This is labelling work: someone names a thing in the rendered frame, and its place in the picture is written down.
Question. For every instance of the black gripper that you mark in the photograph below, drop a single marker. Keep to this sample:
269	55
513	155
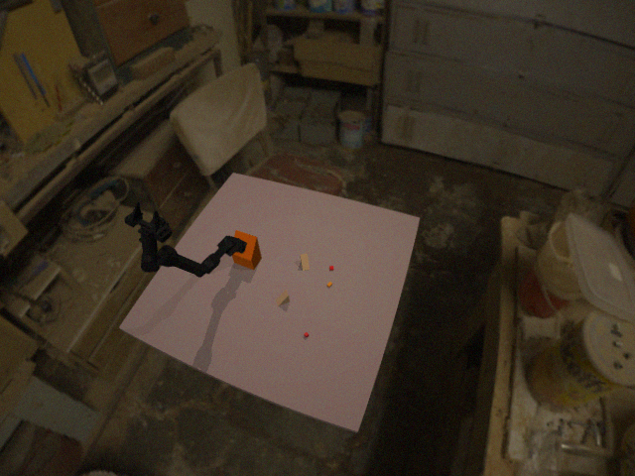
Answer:
150	232

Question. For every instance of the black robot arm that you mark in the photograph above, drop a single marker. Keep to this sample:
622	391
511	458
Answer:
168	257

